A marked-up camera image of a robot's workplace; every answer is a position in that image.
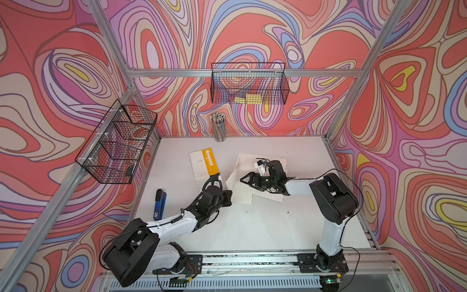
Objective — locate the blue stapler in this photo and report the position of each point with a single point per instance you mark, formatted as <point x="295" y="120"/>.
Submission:
<point x="159" y="204"/>

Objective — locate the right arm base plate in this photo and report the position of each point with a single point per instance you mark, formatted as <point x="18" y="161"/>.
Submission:
<point x="322" y="263"/>

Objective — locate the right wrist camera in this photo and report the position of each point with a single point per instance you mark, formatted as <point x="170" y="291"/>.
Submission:
<point x="262" y="166"/>

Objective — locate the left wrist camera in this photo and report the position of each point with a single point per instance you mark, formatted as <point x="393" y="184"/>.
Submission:
<point x="218" y="181"/>

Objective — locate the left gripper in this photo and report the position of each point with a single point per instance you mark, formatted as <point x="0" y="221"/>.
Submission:
<point x="226" y="197"/>

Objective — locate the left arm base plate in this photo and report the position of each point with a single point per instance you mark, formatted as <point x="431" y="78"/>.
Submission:
<point x="188" y="263"/>

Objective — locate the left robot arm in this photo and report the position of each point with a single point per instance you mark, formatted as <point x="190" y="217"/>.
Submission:
<point x="150" y="247"/>

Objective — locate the black wire basket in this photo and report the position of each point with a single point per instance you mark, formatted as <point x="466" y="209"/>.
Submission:
<point x="115" y="148"/>
<point x="233" y="79"/>

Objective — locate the yellow sticky notes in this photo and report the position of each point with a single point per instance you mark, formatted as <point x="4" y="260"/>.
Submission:
<point x="249" y="99"/>

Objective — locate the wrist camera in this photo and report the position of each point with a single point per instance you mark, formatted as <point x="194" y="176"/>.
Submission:
<point x="218" y="181"/>
<point x="262" y="166"/>

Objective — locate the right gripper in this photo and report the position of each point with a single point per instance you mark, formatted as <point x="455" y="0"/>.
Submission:
<point x="252" y="175"/>

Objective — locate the metal pen cup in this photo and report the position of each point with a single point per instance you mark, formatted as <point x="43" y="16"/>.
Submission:
<point x="218" y="121"/>

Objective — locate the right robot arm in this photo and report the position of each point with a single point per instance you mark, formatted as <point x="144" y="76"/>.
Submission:
<point x="336" y="202"/>

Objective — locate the black wire basket left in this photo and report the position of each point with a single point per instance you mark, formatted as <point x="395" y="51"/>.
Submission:
<point x="115" y="148"/>

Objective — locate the cream lined notebook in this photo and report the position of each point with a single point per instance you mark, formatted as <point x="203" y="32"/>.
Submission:
<point x="242" y="192"/>
<point x="203" y="164"/>

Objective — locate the black wire basket back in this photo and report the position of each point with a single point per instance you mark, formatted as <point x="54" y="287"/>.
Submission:
<point x="233" y="79"/>

